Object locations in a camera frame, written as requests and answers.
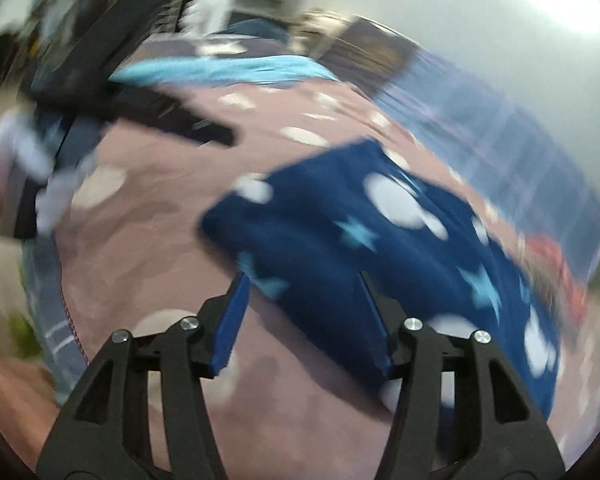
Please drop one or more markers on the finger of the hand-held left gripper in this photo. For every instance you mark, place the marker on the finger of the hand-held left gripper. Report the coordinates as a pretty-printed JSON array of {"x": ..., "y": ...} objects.
[{"x": 180, "y": 120}]

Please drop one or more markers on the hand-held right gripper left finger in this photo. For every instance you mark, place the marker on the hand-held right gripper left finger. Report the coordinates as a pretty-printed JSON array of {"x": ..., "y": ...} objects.
[{"x": 232, "y": 320}]

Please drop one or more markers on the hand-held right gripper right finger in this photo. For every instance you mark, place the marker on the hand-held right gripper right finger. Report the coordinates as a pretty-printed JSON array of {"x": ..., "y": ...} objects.
[{"x": 375, "y": 320}]

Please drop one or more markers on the navy star print fleece garment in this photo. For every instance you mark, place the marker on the navy star print fleece garment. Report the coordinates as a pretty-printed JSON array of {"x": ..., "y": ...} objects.
[{"x": 380, "y": 270}]

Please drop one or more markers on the person's left hand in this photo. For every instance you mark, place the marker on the person's left hand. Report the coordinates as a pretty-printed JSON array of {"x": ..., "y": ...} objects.
[{"x": 35, "y": 160}]

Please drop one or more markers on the light blue blanket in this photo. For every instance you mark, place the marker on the light blue blanket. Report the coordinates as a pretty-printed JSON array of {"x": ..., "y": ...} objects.
[{"x": 220, "y": 70}]

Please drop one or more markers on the mauve polka dot bedsheet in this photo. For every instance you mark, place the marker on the mauve polka dot bedsheet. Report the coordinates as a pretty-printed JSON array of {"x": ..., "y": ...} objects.
[{"x": 155, "y": 245}]

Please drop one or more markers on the beige crumpled cloth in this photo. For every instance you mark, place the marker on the beige crumpled cloth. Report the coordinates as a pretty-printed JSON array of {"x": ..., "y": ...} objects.
[{"x": 322, "y": 25}]

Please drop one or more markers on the blue checked cloth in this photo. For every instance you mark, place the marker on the blue checked cloth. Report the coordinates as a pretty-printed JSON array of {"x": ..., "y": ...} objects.
[{"x": 52, "y": 320}]

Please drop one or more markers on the dark tree print pillow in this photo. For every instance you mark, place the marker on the dark tree print pillow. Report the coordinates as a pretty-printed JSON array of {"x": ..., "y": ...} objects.
[{"x": 370, "y": 55}]

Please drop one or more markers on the green object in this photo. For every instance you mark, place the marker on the green object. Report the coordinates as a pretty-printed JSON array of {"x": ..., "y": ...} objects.
[{"x": 24, "y": 334}]

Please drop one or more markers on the blue plaid quilt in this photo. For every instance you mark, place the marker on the blue plaid quilt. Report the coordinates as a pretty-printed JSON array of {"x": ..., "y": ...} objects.
[{"x": 510, "y": 150}]

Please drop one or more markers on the person's pink clothing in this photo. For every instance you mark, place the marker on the person's pink clothing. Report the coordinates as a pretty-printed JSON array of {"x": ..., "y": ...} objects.
[{"x": 15, "y": 405}]

